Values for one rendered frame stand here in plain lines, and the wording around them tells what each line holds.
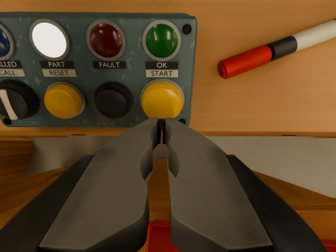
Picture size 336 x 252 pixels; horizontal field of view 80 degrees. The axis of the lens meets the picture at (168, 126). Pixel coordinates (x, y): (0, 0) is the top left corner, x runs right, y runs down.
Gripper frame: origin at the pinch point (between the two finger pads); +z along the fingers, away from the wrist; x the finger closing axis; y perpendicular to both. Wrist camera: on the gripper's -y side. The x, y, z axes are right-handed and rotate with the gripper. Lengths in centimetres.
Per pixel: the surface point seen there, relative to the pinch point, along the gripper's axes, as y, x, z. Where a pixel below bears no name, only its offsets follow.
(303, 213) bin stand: 17.7, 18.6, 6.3
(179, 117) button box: 1.5, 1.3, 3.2
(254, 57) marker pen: -2.4, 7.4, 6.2
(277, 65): -1.4, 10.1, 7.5
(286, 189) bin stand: 25.5, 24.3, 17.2
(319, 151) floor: 61, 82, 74
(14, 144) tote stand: 49, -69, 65
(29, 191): 51, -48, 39
